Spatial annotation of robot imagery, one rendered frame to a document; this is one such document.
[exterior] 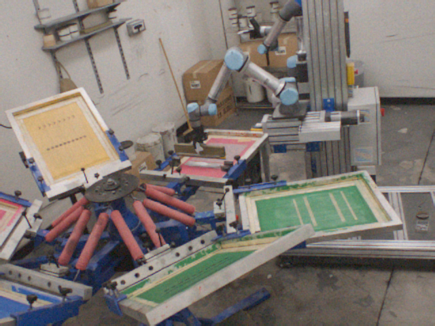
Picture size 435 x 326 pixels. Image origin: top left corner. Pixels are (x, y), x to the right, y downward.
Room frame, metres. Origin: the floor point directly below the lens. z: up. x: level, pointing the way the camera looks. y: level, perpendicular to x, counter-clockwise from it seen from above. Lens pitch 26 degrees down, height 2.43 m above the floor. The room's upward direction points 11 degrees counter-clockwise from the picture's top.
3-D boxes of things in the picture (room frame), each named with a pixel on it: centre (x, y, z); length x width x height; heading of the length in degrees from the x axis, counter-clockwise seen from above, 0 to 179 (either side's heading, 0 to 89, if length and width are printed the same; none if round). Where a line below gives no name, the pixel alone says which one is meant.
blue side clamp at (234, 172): (2.77, -0.11, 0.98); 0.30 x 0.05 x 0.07; 146
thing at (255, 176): (3.07, -0.19, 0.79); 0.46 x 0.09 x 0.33; 146
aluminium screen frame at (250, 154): (3.13, -0.01, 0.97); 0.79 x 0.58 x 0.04; 146
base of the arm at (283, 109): (2.98, -0.57, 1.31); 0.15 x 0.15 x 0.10
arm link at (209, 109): (2.96, -0.02, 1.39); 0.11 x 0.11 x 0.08; 80
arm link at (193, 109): (2.96, 0.08, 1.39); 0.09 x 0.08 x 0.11; 80
